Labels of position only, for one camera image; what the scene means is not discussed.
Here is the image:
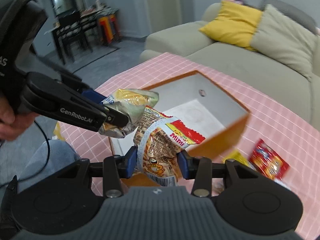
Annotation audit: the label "silver yellow snack bag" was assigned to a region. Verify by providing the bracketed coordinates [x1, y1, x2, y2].
[99, 88, 159, 139]

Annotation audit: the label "yellow snack packet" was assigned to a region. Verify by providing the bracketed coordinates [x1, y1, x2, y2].
[222, 150, 255, 170]

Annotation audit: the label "mini pretzel snack bag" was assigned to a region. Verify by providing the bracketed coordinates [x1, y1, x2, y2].
[133, 106, 205, 186]

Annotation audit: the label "red snack bag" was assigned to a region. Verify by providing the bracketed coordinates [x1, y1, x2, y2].
[248, 139, 290, 180]

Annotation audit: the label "person's left hand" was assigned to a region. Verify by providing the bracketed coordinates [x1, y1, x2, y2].
[0, 96, 39, 141]

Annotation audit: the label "person's jeans leg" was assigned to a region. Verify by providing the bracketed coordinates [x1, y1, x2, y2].
[17, 140, 80, 193]

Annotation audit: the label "dark dining table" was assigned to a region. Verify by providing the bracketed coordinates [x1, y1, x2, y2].
[49, 4, 121, 65]

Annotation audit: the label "stacked colourful stools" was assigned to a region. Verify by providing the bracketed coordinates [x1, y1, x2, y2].
[98, 13, 121, 45]

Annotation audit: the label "orange cardboard box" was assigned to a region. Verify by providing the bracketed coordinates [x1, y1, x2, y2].
[108, 70, 251, 188]

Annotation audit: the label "pink checkered tablecloth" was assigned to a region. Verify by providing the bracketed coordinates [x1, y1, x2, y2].
[57, 52, 320, 239]

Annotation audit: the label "beige sofa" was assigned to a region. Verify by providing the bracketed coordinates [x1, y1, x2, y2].
[140, 3, 319, 129]

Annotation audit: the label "white door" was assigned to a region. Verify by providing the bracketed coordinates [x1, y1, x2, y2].
[146, 0, 182, 33]

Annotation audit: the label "yellow cushion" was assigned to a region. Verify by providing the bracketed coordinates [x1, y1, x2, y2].
[199, 1, 263, 51]

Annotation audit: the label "beige cushion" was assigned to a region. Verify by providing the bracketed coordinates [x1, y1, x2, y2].
[250, 4, 318, 80]

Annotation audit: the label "grey cushion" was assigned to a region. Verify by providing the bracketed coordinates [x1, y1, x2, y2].
[259, 0, 317, 34]

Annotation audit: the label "black cable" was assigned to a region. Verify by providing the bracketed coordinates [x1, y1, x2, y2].
[0, 119, 51, 188]

